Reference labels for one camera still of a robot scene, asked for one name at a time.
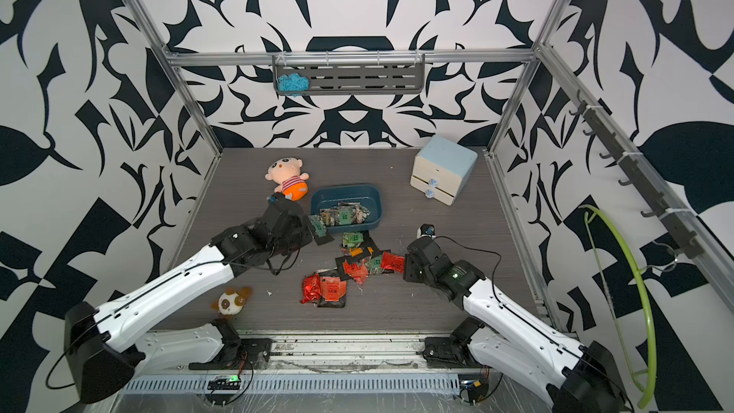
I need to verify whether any small red tea bag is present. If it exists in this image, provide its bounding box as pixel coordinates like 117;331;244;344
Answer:
380;252;405;275

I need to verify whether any green label tea bag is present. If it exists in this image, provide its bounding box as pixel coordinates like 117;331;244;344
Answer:
364;254;384;275
342;231;369;249

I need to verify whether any red foil tea bag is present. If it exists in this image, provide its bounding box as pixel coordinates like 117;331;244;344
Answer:
301;275;321;304

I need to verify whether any orange label tea bag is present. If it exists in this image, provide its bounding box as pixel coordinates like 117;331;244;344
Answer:
342;247;382;263

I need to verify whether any red label tea bag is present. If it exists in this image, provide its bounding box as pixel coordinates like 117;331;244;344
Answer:
342;262;369;285
317;271;347;309

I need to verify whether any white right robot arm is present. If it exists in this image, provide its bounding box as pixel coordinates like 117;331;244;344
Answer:
404;236;634;412

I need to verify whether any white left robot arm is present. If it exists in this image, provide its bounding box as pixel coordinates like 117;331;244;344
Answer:
64;193;313;405

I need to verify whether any teal plastic storage box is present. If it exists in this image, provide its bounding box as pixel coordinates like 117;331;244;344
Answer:
311;184;382;234

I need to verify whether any plush baby doll toy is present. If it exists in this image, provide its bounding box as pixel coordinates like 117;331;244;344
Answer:
265;157;310;201

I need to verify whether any brown white plush bear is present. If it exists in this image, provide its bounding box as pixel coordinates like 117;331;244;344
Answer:
210;287;252;319

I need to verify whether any cream blue mini drawer cabinet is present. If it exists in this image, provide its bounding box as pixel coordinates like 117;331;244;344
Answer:
410;136;478;206

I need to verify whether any blue scrunchy sponge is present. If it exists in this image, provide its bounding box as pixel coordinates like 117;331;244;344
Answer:
277;74;311;97

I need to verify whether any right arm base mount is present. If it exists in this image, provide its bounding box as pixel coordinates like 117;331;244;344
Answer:
421;336;482;369

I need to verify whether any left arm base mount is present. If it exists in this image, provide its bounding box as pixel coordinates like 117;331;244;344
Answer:
188;338;273;371

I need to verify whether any grey wall shelf rack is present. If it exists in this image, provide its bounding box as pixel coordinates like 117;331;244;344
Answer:
273;57;426;96

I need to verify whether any dark hook rail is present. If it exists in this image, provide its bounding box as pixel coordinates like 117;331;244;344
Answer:
573;98;705;259

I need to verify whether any green hose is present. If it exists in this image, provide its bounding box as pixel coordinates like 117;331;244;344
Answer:
578;205;659;409

